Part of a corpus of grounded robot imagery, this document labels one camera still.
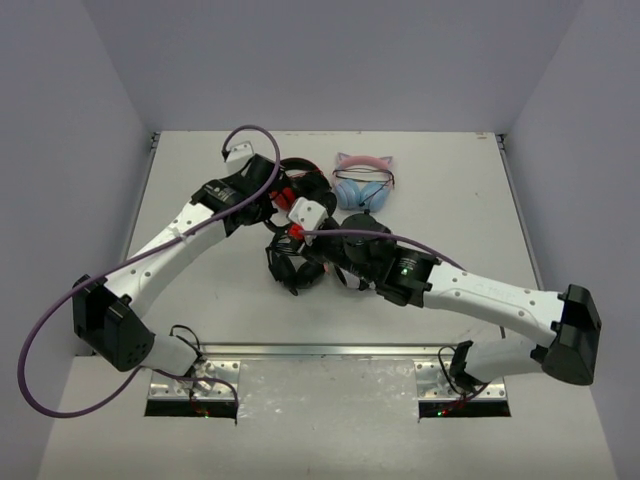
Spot black on-ear headphones with cable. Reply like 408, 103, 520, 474
263, 173, 337, 233

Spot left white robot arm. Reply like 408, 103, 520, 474
72, 154, 280, 376

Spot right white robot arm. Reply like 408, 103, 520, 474
298, 214, 602, 392

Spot white and black headphones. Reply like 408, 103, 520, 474
333, 265, 375, 292

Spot pink blue cat-ear headphones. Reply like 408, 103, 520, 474
332, 152, 395, 213

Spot black over-ear headphones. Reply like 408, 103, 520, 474
265, 233, 328, 296

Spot red and black headphones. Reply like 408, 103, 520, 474
269, 157, 328, 211

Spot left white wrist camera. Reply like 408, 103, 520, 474
223, 141, 255, 176

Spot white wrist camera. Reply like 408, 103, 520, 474
287, 197, 329, 245
223, 141, 255, 176

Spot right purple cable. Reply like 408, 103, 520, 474
302, 228, 464, 269

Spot purple cable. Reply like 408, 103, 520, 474
302, 228, 464, 269
18, 124, 281, 418

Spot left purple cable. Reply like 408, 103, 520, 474
18, 124, 281, 418

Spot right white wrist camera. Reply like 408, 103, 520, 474
287, 197, 329, 245

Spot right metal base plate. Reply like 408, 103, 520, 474
414, 357, 507, 402

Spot metal base plate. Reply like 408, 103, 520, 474
414, 357, 507, 402
148, 357, 241, 401

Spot aluminium rail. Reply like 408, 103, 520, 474
194, 341, 501, 359

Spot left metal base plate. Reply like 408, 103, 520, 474
148, 357, 241, 401

